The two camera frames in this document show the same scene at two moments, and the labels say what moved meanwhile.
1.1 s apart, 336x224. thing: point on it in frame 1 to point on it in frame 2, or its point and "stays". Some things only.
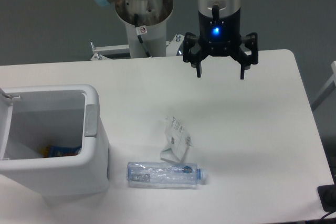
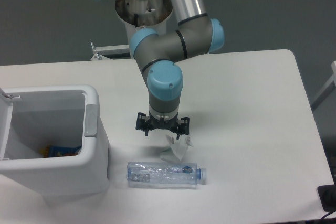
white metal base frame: x=103 y=53 stays
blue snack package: x=51 y=151 stays
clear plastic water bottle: x=164 y=175 stays
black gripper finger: x=244 y=60 to x=184 y=127
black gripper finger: x=192 y=52 to x=142 y=123
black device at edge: x=327 y=194 stays
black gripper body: x=220 y=36 to x=171 y=124
